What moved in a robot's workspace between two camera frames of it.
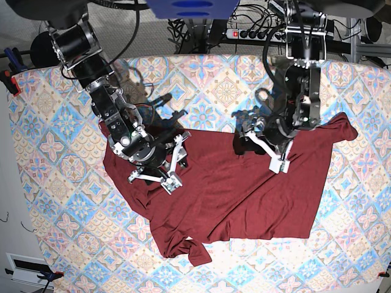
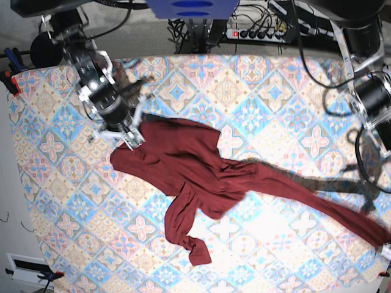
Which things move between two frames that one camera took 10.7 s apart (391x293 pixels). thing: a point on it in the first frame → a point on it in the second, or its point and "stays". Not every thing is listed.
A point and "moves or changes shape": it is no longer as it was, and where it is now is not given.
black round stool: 42,51 stays
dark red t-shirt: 223,193 moves or changes shape
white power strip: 255,35 stays
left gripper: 157,161 → 104,97
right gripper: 275,135 → 386,251
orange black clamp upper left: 10,82 stays
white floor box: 26,269 stays
